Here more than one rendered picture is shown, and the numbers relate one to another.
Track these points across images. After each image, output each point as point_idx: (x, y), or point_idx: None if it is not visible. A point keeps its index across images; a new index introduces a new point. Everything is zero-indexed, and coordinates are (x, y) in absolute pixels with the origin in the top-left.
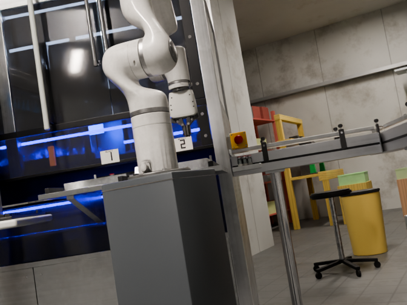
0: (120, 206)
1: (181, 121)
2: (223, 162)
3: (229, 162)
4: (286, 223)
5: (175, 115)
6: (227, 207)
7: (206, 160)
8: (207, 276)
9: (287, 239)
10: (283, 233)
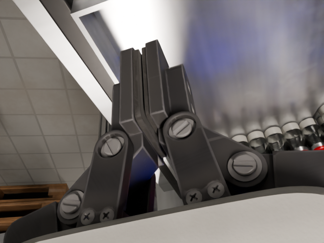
0: None
1: (182, 155)
2: (173, 206)
3: (157, 207)
4: (99, 135)
5: (273, 232)
6: None
7: (76, 6)
8: None
9: (102, 114)
10: (107, 121)
